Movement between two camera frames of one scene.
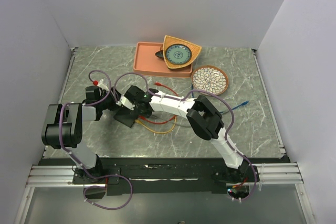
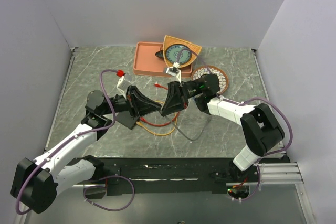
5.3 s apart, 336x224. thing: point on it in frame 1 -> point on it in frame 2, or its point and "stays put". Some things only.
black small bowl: (159, 53) stays put
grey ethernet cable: (184, 121) -> (183, 134)
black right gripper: (147, 115) -> (175, 100)
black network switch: (127, 117) stays put
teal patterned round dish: (178, 54) stays put
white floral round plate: (210, 78) stays put
